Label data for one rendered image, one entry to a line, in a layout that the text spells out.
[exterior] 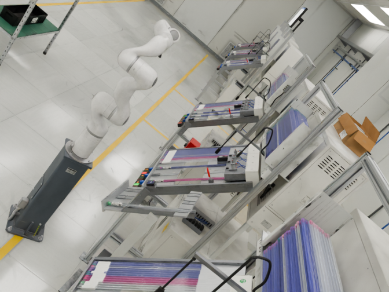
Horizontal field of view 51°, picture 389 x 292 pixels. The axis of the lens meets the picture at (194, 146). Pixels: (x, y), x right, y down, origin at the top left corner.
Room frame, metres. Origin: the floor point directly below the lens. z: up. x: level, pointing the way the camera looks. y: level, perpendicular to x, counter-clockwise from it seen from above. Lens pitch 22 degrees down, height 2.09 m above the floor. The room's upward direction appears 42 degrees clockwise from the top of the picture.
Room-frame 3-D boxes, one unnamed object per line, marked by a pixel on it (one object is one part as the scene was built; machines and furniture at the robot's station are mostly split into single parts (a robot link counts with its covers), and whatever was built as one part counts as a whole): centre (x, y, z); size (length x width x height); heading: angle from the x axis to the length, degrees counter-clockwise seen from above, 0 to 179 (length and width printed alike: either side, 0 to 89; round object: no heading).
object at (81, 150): (2.12, 0.50, 0.79); 0.19 x 0.19 x 0.18
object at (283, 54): (7.35, -0.04, 0.95); 1.36 x 0.82 x 1.90; 96
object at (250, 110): (4.09, -0.20, 0.66); 1.01 x 0.73 x 1.31; 96
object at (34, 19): (3.77, 2.17, 0.41); 0.57 x 0.17 x 0.11; 6
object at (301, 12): (7.34, 0.10, 2.10); 0.58 x 0.14 x 0.41; 6
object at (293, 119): (2.61, -0.41, 1.52); 0.51 x 0.13 x 0.27; 6
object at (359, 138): (2.75, -0.70, 1.82); 0.68 x 0.30 x 0.20; 6
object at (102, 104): (2.11, 0.53, 1.00); 0.19 x 0.12 x 0.24; 98
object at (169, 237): (2.68, -0.52, 0.31); 0.70 x 0.65 x 0.62; 6
